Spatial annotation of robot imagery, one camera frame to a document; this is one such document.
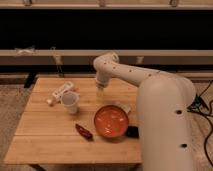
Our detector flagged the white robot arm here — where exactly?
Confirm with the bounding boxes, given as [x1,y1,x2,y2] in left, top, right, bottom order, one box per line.
[93,53,196,171]

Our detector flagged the black rectangular device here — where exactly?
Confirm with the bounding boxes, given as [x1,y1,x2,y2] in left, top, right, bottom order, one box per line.
[125,126,139,138]

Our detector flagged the white object behind bowl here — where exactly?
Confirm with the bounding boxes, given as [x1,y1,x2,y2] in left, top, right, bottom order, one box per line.
[115,102,131,114]

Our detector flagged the red chili pepper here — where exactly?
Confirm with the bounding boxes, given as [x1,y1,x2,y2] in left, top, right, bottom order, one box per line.
[75,124,93,140]

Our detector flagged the orange ceramic bowl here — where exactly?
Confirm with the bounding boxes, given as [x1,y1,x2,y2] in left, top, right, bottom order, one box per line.
[94,105,129,138]

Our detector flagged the black cable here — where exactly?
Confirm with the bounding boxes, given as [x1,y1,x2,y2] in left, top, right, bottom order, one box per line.
[187,79,213,168]

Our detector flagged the white plastic cup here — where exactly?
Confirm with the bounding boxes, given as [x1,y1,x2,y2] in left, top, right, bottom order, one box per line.
[61,91,79,114]

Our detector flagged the wooden table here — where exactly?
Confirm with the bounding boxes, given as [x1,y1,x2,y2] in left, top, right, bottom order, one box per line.
[4,78,141,164]

